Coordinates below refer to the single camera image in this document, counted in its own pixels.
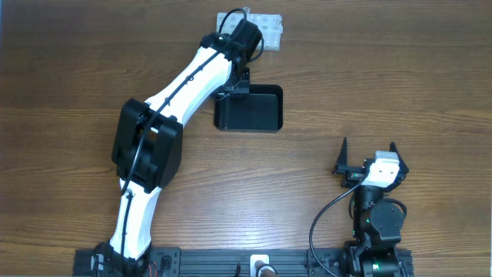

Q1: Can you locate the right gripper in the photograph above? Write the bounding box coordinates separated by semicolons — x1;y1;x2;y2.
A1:
332;136;410;192

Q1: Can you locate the black tray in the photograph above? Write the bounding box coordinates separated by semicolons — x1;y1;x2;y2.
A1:
213;83;284;134

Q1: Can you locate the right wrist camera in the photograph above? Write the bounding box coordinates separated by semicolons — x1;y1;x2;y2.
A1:
361;150;401;189

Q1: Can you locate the black cable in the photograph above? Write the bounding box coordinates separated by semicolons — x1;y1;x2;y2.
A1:
119;7;266;198
308;175;370;277

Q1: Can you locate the mounting rail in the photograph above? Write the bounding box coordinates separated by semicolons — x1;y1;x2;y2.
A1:
72;247;414;277

